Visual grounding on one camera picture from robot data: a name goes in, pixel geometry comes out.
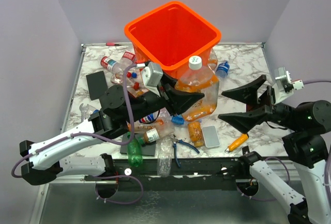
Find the orange utility knife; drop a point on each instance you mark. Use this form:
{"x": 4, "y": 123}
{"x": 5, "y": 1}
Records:
{"x": 239, "y": 141}

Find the blue handled pliers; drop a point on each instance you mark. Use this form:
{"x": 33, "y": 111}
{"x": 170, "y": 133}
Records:
{"x": 179, "y": 144}

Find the red cap clear bottle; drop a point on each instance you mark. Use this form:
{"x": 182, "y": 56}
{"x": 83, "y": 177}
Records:
{"x": 130, "y": 78}

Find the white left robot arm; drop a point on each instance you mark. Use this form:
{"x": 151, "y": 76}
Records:
{"x": 47, "y": 160}

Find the brown tea bottle white label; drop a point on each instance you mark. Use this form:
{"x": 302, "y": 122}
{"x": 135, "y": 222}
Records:
{"x": 156, "y": 133}

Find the clear crushed bottle front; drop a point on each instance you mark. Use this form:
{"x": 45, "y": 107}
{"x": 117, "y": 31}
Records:
{"x": 164, "y": 158}

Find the black foam pad front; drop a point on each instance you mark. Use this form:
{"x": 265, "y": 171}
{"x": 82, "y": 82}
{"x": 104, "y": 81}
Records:
{"x": 146, "y": 150}

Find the pepsi bottle blue label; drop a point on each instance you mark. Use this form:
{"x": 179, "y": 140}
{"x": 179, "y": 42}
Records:
{"x": 159, "y": 116}

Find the large orange label juice bottle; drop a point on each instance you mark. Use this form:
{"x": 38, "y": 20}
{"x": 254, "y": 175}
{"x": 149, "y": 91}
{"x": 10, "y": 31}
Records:
{"x": 199, "y": 79}

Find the silver wrench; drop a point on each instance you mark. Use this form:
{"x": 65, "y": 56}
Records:
{"x": 84, "y": 111}

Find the red label water bottle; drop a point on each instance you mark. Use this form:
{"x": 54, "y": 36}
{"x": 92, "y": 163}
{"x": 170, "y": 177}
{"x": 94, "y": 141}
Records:
{"x": 111, "y": 65}

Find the orange plastic bin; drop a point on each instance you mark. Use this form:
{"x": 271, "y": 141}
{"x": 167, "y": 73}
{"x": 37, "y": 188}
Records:
{"x": 169, "y": 35}

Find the red screwdriver at back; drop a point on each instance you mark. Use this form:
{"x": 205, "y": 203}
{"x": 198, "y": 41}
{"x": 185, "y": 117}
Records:
{"x": 111, "y": 44}

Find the small orange juice bottle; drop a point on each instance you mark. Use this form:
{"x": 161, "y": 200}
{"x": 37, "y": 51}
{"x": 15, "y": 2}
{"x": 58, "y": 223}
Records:
{"x": 138, "y": 93}

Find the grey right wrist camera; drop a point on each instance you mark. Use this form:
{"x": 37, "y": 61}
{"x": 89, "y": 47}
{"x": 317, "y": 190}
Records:
{"x": 285, "y": 82}

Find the clear bottle light blue label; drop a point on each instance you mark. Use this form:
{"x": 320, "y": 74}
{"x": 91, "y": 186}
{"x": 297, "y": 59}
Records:
{"x": 178, "y": 120}

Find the green plastic bottle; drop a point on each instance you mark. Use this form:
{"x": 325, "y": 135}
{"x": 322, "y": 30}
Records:
{"x": 135, "y": 158}

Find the orange label slim bottle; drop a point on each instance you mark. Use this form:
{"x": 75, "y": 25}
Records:
{"x": 143, "y": 127}

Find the grey metal tin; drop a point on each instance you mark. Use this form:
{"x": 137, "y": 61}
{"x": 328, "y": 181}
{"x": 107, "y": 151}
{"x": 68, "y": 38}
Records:
{"x": 210, "y": 136}

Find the black foam block left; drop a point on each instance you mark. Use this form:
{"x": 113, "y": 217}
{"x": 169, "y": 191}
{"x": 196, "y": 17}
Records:
{"x": 97, "y": 84}

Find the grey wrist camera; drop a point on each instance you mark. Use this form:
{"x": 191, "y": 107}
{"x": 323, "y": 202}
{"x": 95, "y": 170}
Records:
{"x": 151, "y": 75}
{"x": 285, "y": 82}

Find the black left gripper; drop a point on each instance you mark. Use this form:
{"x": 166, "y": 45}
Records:
{"x": 176, "y": 101}

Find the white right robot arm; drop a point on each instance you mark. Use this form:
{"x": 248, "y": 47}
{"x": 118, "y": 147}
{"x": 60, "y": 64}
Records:
{"x": 304, "y": 145}

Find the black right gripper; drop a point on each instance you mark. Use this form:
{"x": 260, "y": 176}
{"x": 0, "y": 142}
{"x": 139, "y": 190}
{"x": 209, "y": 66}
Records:
{"x": 247, "y": 92}

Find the orange bottle near tin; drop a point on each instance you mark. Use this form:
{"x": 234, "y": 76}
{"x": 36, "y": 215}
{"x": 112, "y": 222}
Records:
{"x": 195, "y": 133}

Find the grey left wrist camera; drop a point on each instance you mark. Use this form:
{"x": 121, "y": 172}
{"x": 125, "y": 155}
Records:
{"x": 151, "y": 75}

